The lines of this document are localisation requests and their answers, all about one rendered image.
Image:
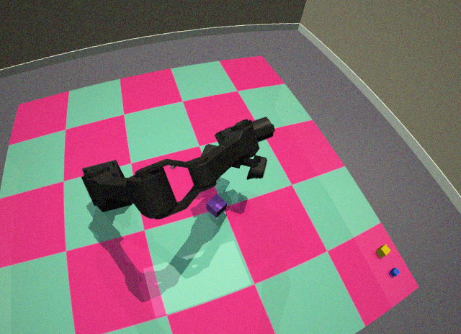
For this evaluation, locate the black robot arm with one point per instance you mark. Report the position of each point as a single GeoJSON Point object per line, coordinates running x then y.
{"type": "Point", "coordinates": [149, 189]}

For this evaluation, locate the small blue block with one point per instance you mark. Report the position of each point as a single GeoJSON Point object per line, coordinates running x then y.
{"type": "Point", "coordinates": [394, 271]}

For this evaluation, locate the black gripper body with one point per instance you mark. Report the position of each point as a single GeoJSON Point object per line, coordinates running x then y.
{"type": "Point", "coordinates": [258, 164]}

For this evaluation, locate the yellow block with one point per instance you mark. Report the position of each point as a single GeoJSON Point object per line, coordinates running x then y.
{"type": "Point", "coordinates": [383, 250]}

